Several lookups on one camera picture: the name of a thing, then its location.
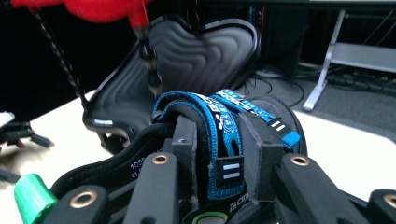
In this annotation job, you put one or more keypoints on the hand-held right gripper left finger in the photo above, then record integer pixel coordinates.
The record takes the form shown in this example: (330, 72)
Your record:
(184, 155)

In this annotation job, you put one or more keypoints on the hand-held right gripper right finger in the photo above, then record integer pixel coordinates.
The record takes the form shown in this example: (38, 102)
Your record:
(260, 161)

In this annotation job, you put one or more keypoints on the dark cabinet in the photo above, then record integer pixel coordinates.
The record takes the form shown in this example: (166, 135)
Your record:
(280, 37)

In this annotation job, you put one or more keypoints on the grey metal stand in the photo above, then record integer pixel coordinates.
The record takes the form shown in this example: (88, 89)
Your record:
(351, 56)

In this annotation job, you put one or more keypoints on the red plastic object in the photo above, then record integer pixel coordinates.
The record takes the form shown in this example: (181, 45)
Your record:
(96, 9)

